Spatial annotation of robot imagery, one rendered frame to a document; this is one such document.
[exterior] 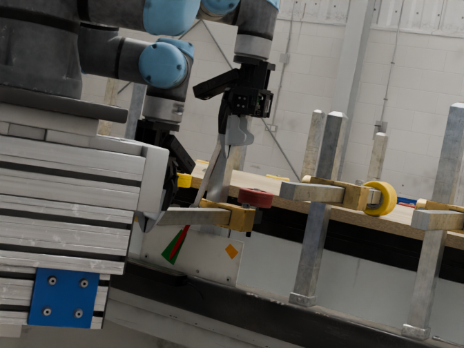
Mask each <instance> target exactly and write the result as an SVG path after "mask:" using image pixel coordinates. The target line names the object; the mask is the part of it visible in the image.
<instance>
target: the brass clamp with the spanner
mask: <svg viewBox="0 0 464 348"><path fill-rule="evenodd" d="M200 206H201V207H202V208H216V209H225V210H228V211H231V214H230V218H229V224H212V225H215V226H220V227H223V228H226V229H231V230H234V231H239V232H252V228H253V221H254V217H255V210H254V209H243V208H240V206H237V205H234V204H228V203H217V202H212V201H209V200H206V199H204V198H202V200H201V202H200Z"/></svg>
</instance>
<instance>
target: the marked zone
mask: <svg viewBox="0 0 464 348"><path fill-rule="evenodd" d="M182 231H183V230H182V229H181V230H180V232H179V233H178V234H177V235H176V236H175V237H174V239H173V240H172V241H171V243H170V244H169V245H168V246H167V247H166V248H165V250H164V251H163V252H162V254H161V255H162V256H163V257H164V258H165V259H166V260H167V261H168V262H170V263H171V264H172V265H174V264H175V261H176V259H177V256H178V254H179V252H180V249H181V247H182V245H183V242H184V240H185V237H186V235H187V234H186V235H185V236H184V239H183V240H182V243H181V244H180V246H179V248H178V250H177V252H176V253H175V255H174V256H173V257H172V258H171V259H170V260H169V258H170V254H171V251H172V250H173V247H174V246H175V244H176V242H177V240H178V238H179V237H180V235H181V233H182Z"/></svg>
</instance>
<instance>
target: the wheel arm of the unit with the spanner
mask: <svg viewBox="0 0 464 348"><path fill-rule="evenodd" d="M262 213H263V212H262V211H255V217H254V221H253V223H254V224H260V223H261V220H262ZM230 214H231V211H228V210H225V209H216V208H171V207H169V208H168V209H167V211H165V213H164V214H163V216H162V218H161V219H160V221H159V222H158V223H157V224H156V225H158V226H159V225H199V224H229V218H230Z"/></svg>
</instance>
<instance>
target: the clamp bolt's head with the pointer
mask: <svg viewBox="0 0 464 348"><path fill-rule="evenodd" d="M189 227H190V225H186V226H185V227H184V229H183V231H182V233H181V235H180V237H179V238H178V240H177V242H176V244H175V246H174V247H173V250H172V251H171V254H170V258H169V260H170V259H171V258H172V257H173V256H174V255H175V253H176V252H177V250H178V248H179V246H180V244H181V243H182V240H183V239H184V236H185V235H186V233H187V231H188V229H189Z"/></svg>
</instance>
